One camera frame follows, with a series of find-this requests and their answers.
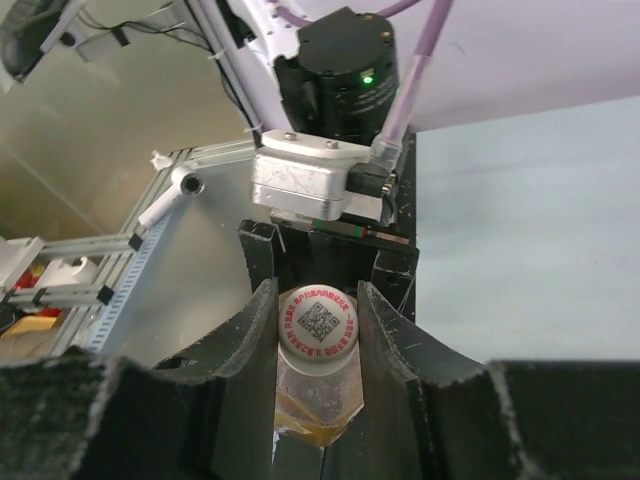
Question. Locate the white tea bottle cap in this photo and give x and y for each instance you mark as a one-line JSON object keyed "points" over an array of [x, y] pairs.
{"points": [[318, 329]]}

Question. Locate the yellow red tea bottle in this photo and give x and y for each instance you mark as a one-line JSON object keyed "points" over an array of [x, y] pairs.
{"points": [[317, 410]]}

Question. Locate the white paper roll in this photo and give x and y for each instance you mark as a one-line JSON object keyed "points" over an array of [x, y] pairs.
{"points": [[60, 272]]}

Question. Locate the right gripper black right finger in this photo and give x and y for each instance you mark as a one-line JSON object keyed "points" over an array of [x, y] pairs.
{"points": [[433, 413]]}

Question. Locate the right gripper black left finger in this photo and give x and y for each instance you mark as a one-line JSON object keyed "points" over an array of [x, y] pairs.
{"points": [[205, 413]]}

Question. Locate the grey slotted cable duct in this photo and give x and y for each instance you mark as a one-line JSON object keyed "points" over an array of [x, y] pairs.
{"points": [[110, 314]]}

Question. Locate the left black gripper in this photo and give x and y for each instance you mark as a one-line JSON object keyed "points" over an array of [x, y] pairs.
{"points": [[374, 239]]}

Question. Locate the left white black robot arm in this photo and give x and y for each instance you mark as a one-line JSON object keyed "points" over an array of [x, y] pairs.
{"points": [[335, 77]]}

